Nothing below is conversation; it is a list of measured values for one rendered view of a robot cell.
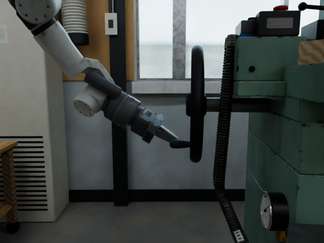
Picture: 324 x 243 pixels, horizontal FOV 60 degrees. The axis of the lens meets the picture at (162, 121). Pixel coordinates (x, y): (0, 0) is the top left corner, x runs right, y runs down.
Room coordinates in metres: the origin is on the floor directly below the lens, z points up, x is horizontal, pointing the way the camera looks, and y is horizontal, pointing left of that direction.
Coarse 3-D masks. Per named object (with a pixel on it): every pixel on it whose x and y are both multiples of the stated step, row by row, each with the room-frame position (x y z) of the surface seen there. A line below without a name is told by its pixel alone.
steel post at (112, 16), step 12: (108, 0) 1.82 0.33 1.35; (120, 0) 1.83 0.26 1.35; (108, 12) 1.83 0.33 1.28; (120, 12) 1.83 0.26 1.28; (108, 24) 1.79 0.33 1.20; (120, 24) 1.83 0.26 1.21; (120, 36) 1.83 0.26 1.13; (120, 48) 1.83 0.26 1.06; (120, 60) 1.83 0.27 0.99; (120, 72) 1.83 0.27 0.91; (120, 84) 1.83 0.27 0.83; (120, 132) 1.83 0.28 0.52; (120, 144) 1.83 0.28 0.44; (120, 156) 1.83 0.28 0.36; (120, 168) 1.83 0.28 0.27; (120, 180) 1.83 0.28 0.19; (120, 192) 1.83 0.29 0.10; (120, 204) 1.83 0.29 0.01
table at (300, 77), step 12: (288, 72) 0.56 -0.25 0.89; (300, 72) 0.49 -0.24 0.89; (312, 72) 0.45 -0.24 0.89; (240, 84) 0.57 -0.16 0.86; (252, 84) 0.57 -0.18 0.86; (264, 84) 0.56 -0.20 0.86; (276, 84) 0.56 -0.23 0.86; (288, 84) 0.55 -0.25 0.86; (300, 84) 0.49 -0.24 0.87; (312, 84) 0.44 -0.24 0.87; (288, 96) 0.55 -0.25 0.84; (300, 96) 0.49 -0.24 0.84; (312, 96) 0.44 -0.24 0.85
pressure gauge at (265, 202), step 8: (264, 192) 0.44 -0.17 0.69; (272, 192) 0.44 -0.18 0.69; (280, 192) 0.44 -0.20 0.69; (264, 200) 0.45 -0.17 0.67; (272, 200) 0.42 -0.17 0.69; (280, 200) 0.42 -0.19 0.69; (264, 208) 0.45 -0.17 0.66; (272, 208) 0.41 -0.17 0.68; (280, 208) 0.41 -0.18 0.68; (288, 208) 0.41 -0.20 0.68; (264, 216) 0.44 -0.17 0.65; (272, 216) 0.41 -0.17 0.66; (280, 216) 0.40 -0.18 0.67; (288, 216) 0.41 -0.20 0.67; (264, 224) 0.44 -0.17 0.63; (272, 224) 0.41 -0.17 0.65; (280, 224) 0.40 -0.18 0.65; (288, 224) 0.41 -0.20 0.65; (280, 232) 0.43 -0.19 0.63; (280, 240) 0.43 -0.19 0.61
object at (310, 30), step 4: (316, 20) 0.61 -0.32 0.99; (320, 20) 0.60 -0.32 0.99; (308, 24) 0.65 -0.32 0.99; (312, 24) 0.62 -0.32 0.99; (316, 24) 0.60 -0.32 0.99; (320, 24) 0.60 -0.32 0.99; (304, 28) 0.67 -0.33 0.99; (308, 28) 0.64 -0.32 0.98; (312, 28) 0.62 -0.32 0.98; (316, 28) 0.60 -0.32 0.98; (320, 28) 0.60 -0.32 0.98; (304, 32) 0.66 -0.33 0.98; (308, 32) 0.64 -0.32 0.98; (312, 32) 0.62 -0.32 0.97; (316, 32) 0.60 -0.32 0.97; (320, 32) 0.60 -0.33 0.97; (308, 36) 0.64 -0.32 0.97; (312, 36) 0.62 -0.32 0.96; (316, 36) 0.60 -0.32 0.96; (320, 36) 0.60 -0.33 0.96; (308, 40) 0.63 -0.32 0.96
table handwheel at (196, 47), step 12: (192, 48) 0.67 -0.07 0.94; (192, 60) 0.61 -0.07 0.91; (192, 72) 0.59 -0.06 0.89; (192, 84) 0.58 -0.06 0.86; (192, 96) 0.57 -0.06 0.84; (204, 96) 0.68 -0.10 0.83; (192, 108) 0.57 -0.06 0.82; (204, 108) 0.68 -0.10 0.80; (216, 108) 0.68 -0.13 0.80; (240, 108) 0.68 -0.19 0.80; (252, 108) 0.68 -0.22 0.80; (264, 108) 0.67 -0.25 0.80; (192, 120) 0.57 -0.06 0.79; (192, 132) 0.57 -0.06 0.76; (192, 144) 0.59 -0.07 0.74; (192, 156) 0.61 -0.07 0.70
